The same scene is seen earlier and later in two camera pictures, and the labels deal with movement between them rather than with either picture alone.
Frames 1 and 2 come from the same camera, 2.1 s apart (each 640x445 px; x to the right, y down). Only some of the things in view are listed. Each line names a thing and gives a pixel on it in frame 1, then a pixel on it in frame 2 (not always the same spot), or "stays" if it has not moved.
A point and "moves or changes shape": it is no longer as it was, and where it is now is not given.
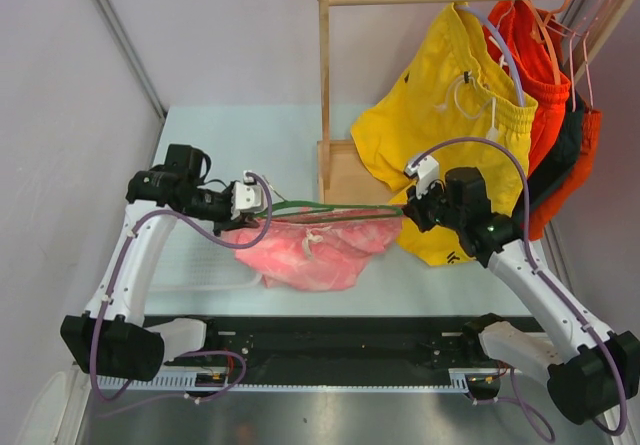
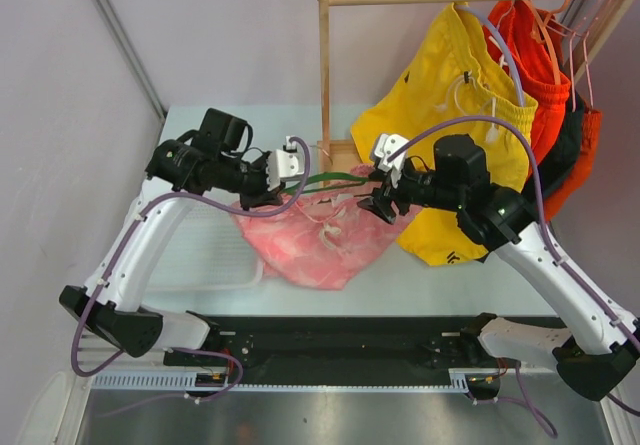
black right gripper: [416, 207] -> [382, 207]
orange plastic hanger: [540, 33] stays
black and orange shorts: [566, 169] stays
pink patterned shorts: [318, 251] moves or changes shape
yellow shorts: [459, 101] stays
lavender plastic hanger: [502, 44] stays
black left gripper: [226, 223] -> [262, 197]
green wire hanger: [328, 216] -> [301, 185]
